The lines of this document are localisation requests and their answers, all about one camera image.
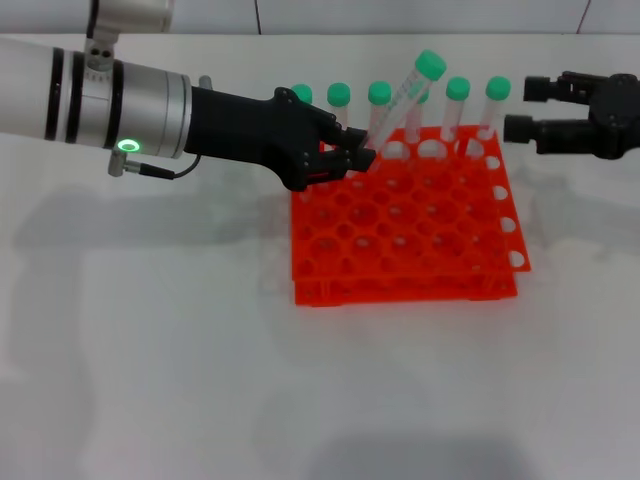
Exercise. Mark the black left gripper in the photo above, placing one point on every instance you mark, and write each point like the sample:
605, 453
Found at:
250, 130

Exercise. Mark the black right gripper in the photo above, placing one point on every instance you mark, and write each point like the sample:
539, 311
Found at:
617, 117

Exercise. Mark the orange plastic test tube rack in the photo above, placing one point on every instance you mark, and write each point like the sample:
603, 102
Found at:
350, 295

